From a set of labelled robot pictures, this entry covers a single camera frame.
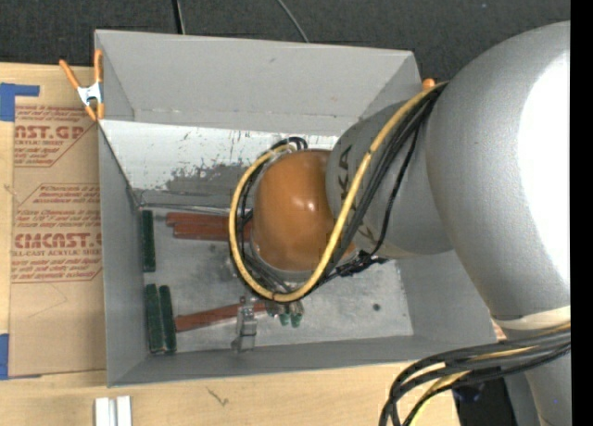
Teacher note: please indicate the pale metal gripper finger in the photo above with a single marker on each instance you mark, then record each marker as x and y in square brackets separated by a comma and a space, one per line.
[247, 310]
[243, 343]

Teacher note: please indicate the red-brown flat block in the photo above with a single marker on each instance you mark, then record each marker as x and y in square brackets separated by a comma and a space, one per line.
[194, 217]
[208, 317]
[204, 231]

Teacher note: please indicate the dark green flat block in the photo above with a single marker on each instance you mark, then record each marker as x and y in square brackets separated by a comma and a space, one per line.
[148, 241]
[154, 317]
[167, 320]

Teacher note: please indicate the brown cardboard board, red print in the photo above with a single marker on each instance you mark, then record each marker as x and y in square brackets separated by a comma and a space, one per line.
[51, 313]

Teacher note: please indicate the grey metal bin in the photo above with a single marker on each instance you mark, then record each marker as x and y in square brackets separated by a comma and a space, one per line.
[259, 86]

